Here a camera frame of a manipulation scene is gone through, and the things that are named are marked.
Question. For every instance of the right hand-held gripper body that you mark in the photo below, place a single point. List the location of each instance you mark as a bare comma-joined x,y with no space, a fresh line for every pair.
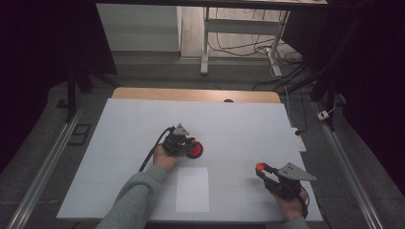
291,183

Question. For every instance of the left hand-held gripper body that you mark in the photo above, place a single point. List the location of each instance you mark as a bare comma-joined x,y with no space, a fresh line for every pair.
176,144

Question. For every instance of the round red ink pad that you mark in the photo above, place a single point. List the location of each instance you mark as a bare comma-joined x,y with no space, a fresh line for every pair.
196,151

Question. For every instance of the orange stamp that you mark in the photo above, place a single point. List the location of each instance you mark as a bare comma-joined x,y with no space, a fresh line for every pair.
260,166

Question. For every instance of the person's left hand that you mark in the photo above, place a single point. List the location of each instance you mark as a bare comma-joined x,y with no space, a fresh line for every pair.
164,160

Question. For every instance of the person's right hand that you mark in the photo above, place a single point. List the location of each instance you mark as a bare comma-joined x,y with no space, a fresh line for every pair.
294,208

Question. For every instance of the small white paper sheet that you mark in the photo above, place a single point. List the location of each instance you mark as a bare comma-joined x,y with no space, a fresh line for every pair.
192,191

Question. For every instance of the white power strip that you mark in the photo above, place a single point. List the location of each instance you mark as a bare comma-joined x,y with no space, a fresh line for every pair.
299,140

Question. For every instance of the wooden table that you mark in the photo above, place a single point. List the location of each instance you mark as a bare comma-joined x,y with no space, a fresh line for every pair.
191,94

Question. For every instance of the large white table cover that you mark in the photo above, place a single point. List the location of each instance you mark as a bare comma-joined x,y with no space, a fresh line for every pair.
238,127

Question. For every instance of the small white adapter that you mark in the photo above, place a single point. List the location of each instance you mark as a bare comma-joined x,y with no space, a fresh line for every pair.
323,115

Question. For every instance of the black stand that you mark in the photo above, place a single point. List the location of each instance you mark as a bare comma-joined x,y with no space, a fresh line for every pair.
328,92
71,95

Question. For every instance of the black floor socket plate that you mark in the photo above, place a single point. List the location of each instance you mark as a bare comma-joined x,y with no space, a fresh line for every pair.
79,134

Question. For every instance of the white partition panel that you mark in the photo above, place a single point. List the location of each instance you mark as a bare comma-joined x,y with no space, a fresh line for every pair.
140,28

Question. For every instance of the white-legged desk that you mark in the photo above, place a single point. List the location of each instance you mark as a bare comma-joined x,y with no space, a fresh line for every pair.
242,26

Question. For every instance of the dark curtain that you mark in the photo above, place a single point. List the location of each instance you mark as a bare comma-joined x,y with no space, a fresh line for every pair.
38,47
372,63

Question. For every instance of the metal floor rail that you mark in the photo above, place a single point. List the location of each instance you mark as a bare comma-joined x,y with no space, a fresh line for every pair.
350,171
44,168

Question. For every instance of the white metal frame stand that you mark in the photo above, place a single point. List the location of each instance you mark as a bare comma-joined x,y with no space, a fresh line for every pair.
248,47

